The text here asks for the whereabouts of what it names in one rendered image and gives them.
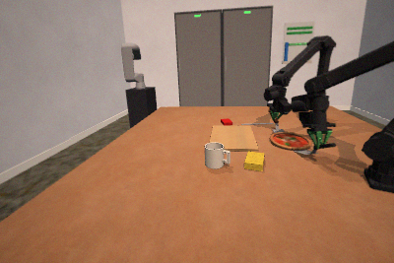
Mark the light wooden cutting board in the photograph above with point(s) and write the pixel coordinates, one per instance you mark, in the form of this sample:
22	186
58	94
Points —
234	138

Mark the red rectangular block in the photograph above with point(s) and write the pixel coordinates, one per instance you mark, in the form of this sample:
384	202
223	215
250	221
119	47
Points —
226	122

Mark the yellow cheese wedge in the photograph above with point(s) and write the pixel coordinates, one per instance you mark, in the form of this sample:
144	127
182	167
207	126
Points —
254	161

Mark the pizza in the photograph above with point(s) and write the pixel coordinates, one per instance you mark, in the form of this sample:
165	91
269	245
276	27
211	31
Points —
290	141

